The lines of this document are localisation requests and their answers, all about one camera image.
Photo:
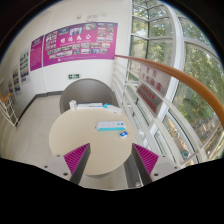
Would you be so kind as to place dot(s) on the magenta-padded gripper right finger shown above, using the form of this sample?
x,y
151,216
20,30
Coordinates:
x,y
146,159

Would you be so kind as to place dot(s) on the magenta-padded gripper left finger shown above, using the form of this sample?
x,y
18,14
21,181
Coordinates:
x,y
77,159

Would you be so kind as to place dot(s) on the white and blue charger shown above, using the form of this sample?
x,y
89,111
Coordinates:
x,y
123,134

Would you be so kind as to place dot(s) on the white and teal power strip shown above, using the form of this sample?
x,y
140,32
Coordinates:
x,y
110,126

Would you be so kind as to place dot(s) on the small upright white box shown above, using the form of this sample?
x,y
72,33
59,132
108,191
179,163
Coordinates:
x,y
72,105

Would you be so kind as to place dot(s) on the long flat white box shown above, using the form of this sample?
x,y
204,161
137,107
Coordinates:
x,y
90,106

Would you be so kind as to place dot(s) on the white and teal box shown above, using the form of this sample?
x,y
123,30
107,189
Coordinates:
x,y
114,109

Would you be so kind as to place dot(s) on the grey round-backed chair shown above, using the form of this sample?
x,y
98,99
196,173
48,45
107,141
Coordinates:
x,y
88,91

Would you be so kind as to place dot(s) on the green exit sign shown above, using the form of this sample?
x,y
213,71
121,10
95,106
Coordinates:
x,y
74,76

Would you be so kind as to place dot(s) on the white stair railing wooden handrail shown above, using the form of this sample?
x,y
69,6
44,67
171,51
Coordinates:
x,y
8,111

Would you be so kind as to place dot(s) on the white railing with wooden handrail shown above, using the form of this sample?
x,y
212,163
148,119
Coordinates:
x,y
186,80

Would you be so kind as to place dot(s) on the large magenta photo poster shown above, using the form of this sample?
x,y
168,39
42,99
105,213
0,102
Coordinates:
x,y
80,46

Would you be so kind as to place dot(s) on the narrow magenta text poster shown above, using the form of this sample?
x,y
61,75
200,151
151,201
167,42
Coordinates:
x,y
36,53

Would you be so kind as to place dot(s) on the white framed glass window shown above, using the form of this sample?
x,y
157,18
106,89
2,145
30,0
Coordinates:
x,y
160,30

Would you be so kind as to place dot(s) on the white photo wall board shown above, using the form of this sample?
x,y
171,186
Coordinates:
x,y
16,79
24,66
10,89

